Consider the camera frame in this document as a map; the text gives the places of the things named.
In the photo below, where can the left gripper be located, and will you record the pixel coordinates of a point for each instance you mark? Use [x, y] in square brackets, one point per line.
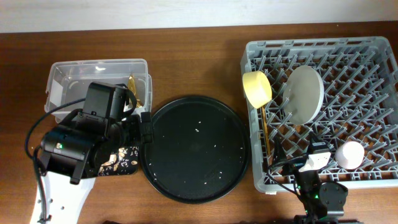
[145, 127]

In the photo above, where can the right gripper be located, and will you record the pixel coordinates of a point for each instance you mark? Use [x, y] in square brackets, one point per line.
[292, 168]

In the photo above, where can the food scraps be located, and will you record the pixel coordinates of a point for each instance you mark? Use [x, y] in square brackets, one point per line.
[123, 162]

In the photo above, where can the gold foil wrapper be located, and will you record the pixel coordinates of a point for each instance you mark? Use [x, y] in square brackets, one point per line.
[132, 87]

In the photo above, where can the wooden chopstick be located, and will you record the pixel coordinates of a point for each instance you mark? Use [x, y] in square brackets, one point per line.
[265, 130]
[261, 135]

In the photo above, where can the pink cup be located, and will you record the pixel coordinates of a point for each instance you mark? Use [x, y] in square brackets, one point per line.
[350, 155]

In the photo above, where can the grey round plate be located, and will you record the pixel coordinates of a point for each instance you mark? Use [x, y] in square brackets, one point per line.
[303, 95]

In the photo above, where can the yellow bowl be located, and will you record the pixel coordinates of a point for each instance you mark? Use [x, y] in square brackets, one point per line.
[257, 88]

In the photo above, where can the white tissue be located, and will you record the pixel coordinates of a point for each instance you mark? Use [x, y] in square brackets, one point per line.
[129, 108]

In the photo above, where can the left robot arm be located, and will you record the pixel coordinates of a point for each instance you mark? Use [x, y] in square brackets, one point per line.
[103, 138]

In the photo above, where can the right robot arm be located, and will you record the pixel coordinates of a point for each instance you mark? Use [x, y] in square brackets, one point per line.
[323, 201]

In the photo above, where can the grey dishwasher rack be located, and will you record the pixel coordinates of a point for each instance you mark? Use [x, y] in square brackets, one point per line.
[360, 104]

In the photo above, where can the black rectangular tray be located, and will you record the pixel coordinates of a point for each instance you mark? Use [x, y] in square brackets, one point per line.
[118, 138]

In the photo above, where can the round black serving tray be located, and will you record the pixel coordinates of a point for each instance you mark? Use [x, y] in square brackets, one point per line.
[201, 150]

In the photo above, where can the clear plastic storage bin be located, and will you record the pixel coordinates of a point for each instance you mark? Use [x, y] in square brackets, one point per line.
[69, 81]

